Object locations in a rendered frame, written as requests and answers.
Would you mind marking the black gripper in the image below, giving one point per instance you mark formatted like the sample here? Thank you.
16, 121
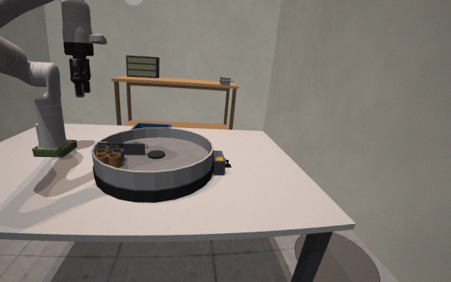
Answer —
79, 65

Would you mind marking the blue shallow tray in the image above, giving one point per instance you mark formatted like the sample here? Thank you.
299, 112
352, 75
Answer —
143, 125

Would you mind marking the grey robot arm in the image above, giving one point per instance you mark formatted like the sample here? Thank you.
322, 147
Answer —
76, 28

